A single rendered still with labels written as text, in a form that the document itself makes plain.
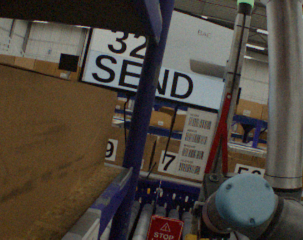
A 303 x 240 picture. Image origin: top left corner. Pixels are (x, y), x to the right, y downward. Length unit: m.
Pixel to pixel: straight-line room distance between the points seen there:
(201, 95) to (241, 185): 0.49
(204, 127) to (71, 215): 0.62
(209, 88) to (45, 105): 0.78
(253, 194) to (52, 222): 0.33
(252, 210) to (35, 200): 0.34
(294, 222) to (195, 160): 0.41
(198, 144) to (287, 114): 0.30
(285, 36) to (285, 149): 0.24
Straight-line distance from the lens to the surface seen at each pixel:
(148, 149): 1.41
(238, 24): 0.85
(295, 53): 0.62
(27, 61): 6.96
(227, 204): 0.45
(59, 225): 0.20
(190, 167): 0.81
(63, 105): 0.20
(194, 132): 0.80
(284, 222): 0.49
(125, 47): 0.84
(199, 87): 0.90
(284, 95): 0.60
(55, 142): 0.20
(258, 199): 0.46
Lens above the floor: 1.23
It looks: 3 degrees down
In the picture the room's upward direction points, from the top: 12 degrees clockwise
